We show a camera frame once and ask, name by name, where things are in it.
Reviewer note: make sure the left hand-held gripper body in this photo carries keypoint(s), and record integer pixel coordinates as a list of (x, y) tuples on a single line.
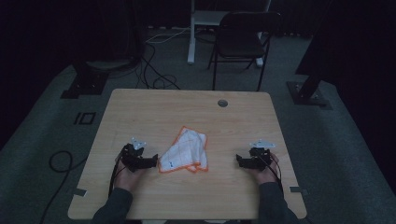
[(132, 157)]

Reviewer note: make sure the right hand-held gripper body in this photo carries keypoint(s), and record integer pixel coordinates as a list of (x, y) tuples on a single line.
[(260, 157)]

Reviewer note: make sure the white cloth with orange edge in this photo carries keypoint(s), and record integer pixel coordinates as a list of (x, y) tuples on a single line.
[(186, 152)]

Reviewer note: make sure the person's right hand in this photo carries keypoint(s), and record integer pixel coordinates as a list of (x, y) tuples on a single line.
[(268, 175)]

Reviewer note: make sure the person's left hand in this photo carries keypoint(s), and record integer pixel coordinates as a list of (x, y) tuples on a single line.
[(126, 179)]

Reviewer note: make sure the grey round stand base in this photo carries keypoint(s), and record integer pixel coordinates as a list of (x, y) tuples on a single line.
[(109, 64)]

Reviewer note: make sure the black folding chair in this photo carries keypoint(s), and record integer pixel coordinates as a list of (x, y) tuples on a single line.
[(239, 40)]

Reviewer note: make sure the black stand with base plate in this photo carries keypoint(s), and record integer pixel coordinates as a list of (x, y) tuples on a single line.
[(308, 91)]

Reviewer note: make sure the black stand base plate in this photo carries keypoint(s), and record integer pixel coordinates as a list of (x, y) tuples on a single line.
[(85, 84)]

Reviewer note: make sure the white desk frame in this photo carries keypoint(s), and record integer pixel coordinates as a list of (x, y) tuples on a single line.
[(192, 37)]

